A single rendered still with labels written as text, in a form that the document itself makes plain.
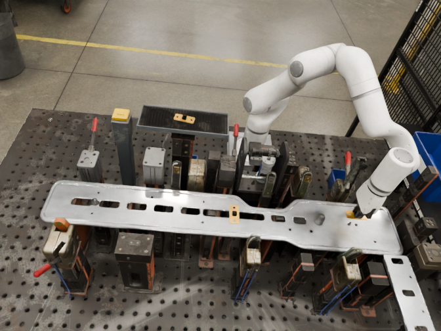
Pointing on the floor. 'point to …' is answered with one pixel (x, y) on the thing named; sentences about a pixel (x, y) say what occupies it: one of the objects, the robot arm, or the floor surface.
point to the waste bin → (9, 43)
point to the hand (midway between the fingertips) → (359, 211)
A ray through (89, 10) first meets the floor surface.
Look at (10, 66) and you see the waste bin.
